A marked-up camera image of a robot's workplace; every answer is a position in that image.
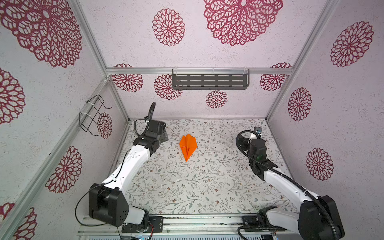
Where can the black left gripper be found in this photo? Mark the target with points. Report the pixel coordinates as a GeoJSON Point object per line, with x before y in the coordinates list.
{"type": "Point", "coordinates": [164, 136]}

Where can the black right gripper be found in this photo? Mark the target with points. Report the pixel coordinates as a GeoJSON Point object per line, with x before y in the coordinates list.
{"type": "Point", "coordinates": [264, 142]}

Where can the orange square paper sheet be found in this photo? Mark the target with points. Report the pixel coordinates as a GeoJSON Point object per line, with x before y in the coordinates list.
{"type": "Point", "coordinates": [188, 145]}

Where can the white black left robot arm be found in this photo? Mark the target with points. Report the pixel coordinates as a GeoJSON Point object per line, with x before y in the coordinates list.
{"type": "Point", "coordinates": [108, 201]}

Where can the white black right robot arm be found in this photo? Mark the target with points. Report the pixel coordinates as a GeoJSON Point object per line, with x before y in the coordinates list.
{"type": "Point", "coordinates": [318, 217]}

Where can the black wire wall basket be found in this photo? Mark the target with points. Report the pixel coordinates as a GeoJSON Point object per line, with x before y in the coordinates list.
{"type": "Point", "coordinates": [87, 118]}

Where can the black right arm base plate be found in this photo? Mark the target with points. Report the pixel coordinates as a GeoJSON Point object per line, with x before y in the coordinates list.
{"type": "Point", "coordinates": [256, 223]}

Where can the grey slotted wall shelf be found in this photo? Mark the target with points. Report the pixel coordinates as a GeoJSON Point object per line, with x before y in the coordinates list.
{"type": "Point", "coordinates": [213, 81]}

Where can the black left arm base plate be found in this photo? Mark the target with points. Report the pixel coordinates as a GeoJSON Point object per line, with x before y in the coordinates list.
{"type": "Point", "coordinates": [149, 225]}

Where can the aluminium front rail frame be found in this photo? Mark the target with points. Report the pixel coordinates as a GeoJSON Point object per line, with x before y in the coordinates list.
{"type": "Point", "coordinates": [197, 224]}

